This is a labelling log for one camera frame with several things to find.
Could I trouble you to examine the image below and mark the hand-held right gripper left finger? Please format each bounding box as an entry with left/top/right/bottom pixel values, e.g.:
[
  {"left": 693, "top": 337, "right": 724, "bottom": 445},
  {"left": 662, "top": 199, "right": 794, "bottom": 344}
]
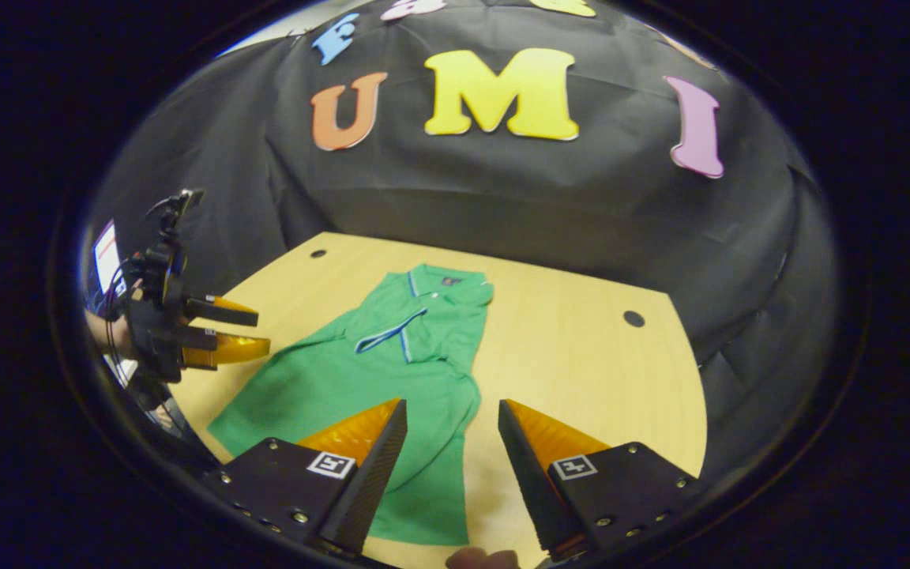
[{"left": 201, "top": 398, "right": 409, "bottom": 558}]

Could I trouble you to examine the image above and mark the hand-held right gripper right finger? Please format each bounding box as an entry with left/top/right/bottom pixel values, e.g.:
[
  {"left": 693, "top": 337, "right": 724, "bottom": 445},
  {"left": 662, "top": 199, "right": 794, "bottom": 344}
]
[{"left": 498, "top": 398, "right": 701, "bottom": 563}]

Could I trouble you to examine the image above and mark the green T-shirt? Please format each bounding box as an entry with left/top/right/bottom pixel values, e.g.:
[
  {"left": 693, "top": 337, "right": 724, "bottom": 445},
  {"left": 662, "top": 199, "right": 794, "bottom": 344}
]
[{"left": 206, "top": 263, "right": 495, "bottom": 548}]

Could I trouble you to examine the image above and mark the black backdrop cloth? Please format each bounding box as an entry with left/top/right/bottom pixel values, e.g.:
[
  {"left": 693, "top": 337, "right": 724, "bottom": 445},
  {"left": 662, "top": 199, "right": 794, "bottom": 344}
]
[{"left": 84, "top": 0, "right": 843, "bottom": 483}]

